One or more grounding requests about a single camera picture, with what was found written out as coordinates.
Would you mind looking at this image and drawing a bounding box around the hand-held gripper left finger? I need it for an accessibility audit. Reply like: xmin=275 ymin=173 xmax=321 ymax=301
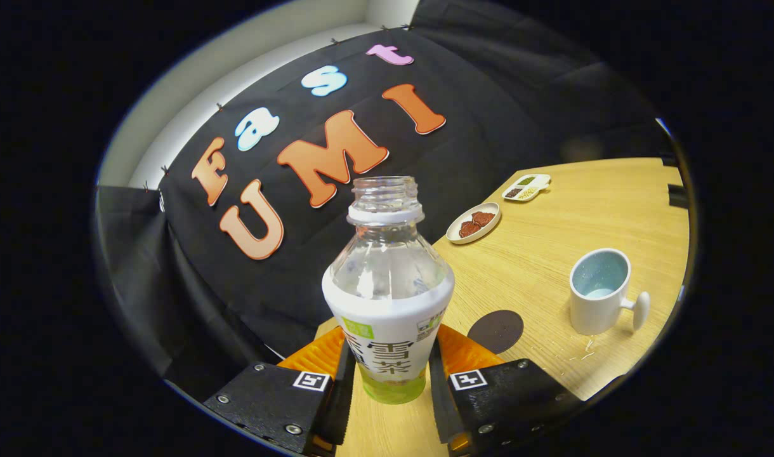
xmin=202 ymin=326 xmax=357 ymax=456

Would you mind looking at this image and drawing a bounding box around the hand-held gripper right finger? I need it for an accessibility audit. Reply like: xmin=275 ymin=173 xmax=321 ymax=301
xmin=428 ymin=324 xmax=584 ymax=457

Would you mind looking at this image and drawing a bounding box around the round dark brown coaster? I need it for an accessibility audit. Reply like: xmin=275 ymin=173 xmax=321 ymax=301
xmin=468 ymin=310 xmax=525 ymax=354

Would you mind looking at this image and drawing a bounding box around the white cup with blue inside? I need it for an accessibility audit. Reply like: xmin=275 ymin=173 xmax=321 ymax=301
xmin=569 ymin=248 xmax=651 ymax=336

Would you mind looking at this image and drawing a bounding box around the clear plastic juice bottle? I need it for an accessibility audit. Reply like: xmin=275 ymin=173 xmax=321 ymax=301
xmin=322 ymin=176 xmax=456 ymax=405

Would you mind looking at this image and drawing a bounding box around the black backdrop cloth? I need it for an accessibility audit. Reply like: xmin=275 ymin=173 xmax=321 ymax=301
xmin=95 ymin=0 xmax=679 ymax=394

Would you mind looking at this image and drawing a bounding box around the round beige plate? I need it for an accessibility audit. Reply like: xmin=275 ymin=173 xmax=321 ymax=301
xmin=446 ymin=202 xmax=502 ymax=245

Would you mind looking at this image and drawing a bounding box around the wooden table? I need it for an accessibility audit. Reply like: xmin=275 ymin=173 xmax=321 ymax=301
xmin=317 ymin=157 xmax=690 ymax=457

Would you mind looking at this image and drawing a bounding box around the white divided dish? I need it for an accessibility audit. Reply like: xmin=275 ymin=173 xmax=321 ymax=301
xmin=502 ymin=174 xmax=551 ymax=202

